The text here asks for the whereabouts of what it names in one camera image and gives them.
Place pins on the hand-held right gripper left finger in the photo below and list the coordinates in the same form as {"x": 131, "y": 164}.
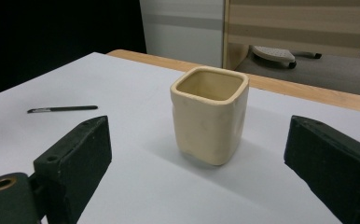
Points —
{"x": 75, "y": 161}

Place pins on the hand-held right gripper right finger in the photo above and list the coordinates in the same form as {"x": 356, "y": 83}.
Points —
{"x": 336, "y": 168}

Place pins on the black pen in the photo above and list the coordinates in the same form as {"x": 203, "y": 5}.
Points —
{"x": 66, "y": 108}

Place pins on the cream square ceramic cup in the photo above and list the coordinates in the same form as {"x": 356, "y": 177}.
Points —
{"x": 209, "y": 130}

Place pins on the white table board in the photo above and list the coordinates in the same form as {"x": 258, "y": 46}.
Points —
{"x": 144, "y": 186}

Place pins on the wooden table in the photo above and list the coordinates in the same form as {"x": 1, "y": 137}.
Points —
{"x": 293, "y": 90}

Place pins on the black curtain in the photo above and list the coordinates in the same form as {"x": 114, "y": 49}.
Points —
{"x": 44, "y": 37}

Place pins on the office chair base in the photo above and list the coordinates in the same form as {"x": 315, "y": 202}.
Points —
{"x": 274, "y": 53}

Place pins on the light wooden desk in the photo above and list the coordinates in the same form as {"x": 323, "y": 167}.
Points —
{"x": 293, "y": 28}

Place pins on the white cabinet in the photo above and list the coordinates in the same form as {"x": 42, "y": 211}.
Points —
{"x": 181, "y": 37}

